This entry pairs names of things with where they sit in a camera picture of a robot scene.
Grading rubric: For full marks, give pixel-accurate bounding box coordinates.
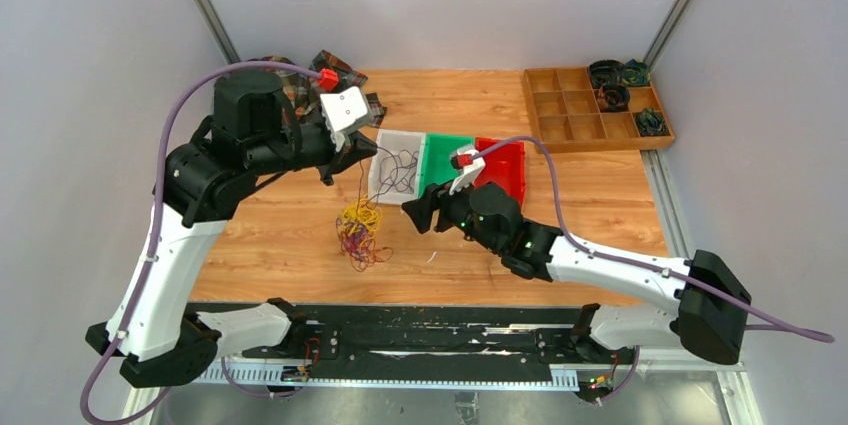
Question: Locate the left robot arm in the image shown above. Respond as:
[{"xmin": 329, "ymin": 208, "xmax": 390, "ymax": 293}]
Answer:
[{"xmin": 86, "ymin": 61, "xmax": 376, "ymax": 388}]

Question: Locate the green coil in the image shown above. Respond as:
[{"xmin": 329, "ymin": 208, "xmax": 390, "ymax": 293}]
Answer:
[
  {"xmin": 620, "ymin": 59, "xmax": 651, "ymax": 87},
  {"xmin": 634, "ymin": 107, "xmax": 671, "ymax": 137}
]

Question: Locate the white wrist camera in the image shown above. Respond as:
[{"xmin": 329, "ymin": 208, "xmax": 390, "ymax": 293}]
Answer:
[
  {"xmin": 448, "ymin": 147, "xmax": 485, "ymax": 195},
  {"xmin": 319, "ymin": 86, "xmax": 373, "ymax": 152}
]

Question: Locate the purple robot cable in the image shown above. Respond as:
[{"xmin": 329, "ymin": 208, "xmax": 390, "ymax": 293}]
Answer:
[
  {"xmin": 457, "ymin": 135, "xmax": 836, "ymax": 405},
  {"xmin": 79, "ymin": 60, "xmax": 333, "ymax": 425}
]

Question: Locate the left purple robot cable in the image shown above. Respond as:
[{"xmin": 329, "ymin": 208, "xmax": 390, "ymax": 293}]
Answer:
[{"xmin": 79, "ymin": 60, "xmax": 333, "ymax": 425}]

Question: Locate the black coil top left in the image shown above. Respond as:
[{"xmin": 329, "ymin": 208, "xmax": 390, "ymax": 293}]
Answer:
[{"xmin": 587, "ymin": 59, "xmax": 624, "ymax": 89}]

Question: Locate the green coil lower right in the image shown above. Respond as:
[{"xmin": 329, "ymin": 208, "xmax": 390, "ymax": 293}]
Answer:
[{"xmin": 634, "ymin": 107, "xmax": 671, "ymax": 137}]

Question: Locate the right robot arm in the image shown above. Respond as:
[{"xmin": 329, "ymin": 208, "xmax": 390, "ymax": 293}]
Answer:
[{"xmin": 401, "ymin": 183, "xmax": 751, "ymax": 365}]

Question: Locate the plaid cloth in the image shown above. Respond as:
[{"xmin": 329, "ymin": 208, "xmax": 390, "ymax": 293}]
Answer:
[{"xmin": 274, "ymin": 50, "xmax": 387, "ymax": 128}]

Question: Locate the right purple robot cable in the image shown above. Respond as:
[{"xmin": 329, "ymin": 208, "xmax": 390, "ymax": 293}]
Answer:
[{"xmin": 457, "ymin": 135, "xmax": 836, "ymax": 405}]

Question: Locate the red plastic bin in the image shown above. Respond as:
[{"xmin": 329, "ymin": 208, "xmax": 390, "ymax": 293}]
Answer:
[{"xmin": 474, "ymin": 141, "xmax": 526, "ymax": 206}]

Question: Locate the green plastic bin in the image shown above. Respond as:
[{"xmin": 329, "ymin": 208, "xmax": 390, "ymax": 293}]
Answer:
[{"xmin": 418, "ymin": 133, "xmax": 475, "ymax": 196}]

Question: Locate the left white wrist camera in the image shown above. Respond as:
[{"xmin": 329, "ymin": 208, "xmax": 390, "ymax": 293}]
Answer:
[{"xmin": 319, "ymin": 86, "xmax": 373, "ymax": 152}]

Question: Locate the green coil top right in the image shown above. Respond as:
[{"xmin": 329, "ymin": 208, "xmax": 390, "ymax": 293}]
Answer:
[{"xmin": 620, "ymin": 59, "xmax": 651, "ymax": 87}]

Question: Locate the dark coil middle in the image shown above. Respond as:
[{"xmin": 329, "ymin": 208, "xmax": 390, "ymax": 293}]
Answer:
[{"xmin": 596, "ymin": 83, "xmax": 631, "ymax": 113}]

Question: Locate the aluminium frame rail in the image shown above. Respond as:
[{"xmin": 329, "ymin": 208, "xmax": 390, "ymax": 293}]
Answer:
[{"xmin": 119, "ymin": 315, "xmax": 763, "ymax": 425}]

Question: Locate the coloured cable pile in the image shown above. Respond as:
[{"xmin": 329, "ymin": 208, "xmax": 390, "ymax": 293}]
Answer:
[{"xmin": 334, "ymin": 195, "xmax": 395, "ymax": 274}]

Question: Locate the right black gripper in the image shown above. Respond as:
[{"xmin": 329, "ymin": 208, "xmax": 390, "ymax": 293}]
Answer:
[{"xmin": 402, "ymin": 171, "xmax": 502, "ymax": 255}]

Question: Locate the wooden compartment tray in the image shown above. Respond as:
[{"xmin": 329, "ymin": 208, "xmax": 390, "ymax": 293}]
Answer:
[{"xmin": 522, "ymin": 67, "xmax": 675, "ymax": 153}]

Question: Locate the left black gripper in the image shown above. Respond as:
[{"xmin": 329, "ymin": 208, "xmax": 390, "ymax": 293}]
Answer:
[{"xmin": 249, "ymin": 117, "xmax": 380, "ymax": 185}]

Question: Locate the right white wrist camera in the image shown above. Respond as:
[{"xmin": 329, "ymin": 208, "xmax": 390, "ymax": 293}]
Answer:
[{"xmin": 448, "ymin": 147, "xmax": 485, "ymax": 195}]

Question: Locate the white plastic bin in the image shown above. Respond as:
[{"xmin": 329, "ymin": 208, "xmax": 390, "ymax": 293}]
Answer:
[{"xmin": 367, "ymin": 129, "xmax": 426, "ymax": 205}]

